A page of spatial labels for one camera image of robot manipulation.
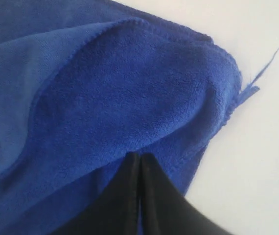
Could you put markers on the blue microfiber towel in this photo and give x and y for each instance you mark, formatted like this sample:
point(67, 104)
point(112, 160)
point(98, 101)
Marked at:
point(83, 83)

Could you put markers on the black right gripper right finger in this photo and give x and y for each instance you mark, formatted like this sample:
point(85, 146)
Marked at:
point(164, 211)

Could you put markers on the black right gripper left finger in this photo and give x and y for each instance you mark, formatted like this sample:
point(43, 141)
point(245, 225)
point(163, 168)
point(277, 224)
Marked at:
point(116, 210)

